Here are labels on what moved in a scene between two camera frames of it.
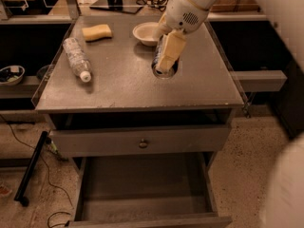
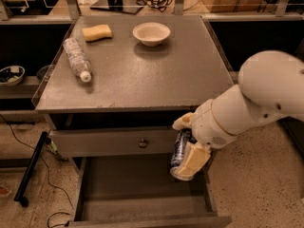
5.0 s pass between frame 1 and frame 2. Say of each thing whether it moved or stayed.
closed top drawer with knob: stayed
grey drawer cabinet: stayed
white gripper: moved
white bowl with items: stayed
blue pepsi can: moved
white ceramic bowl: stayed
